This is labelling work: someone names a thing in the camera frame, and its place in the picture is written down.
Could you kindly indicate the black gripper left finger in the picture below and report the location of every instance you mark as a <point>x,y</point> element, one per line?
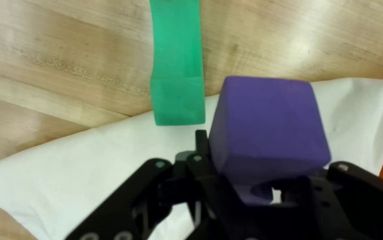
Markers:
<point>172,201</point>

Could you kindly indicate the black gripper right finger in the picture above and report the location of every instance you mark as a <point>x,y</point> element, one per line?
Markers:
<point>346,205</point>

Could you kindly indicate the purple foam block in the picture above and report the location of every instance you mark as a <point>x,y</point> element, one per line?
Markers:
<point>266,129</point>

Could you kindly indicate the white cloth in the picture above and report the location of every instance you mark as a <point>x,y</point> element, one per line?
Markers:
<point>75,178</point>

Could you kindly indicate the green foam block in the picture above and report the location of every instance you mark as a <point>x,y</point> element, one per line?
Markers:
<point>178,67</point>

